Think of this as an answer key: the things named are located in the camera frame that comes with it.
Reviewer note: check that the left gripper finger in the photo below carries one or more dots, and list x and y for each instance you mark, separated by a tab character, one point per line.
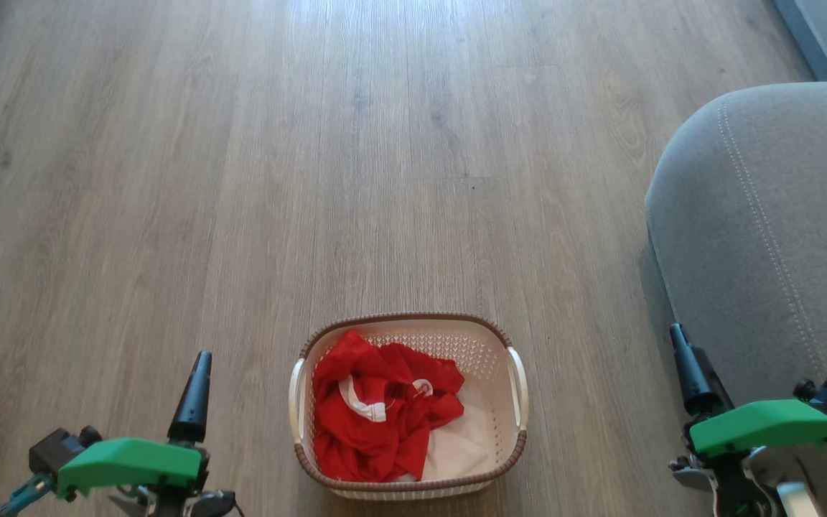
194	402

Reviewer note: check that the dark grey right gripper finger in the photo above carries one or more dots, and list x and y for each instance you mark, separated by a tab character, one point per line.
697	380

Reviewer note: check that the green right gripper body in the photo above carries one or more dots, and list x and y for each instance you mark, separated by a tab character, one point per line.
765	427

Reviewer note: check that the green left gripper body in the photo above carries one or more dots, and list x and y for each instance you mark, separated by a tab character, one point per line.
130	463

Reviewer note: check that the red cloth garment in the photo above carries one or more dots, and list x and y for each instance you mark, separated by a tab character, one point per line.
356	452
385	370

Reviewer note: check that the white cloth garment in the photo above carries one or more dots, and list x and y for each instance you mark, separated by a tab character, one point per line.
456	445

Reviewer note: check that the grey backless sofa seat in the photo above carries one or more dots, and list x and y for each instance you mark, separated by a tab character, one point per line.
765	237

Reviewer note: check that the cream plastic laundry basket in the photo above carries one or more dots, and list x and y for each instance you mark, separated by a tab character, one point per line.
489	373

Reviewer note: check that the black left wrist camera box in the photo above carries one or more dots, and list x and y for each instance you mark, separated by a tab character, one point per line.
58	449

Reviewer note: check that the teal left camera connector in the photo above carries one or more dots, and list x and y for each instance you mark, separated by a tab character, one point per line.
22	495

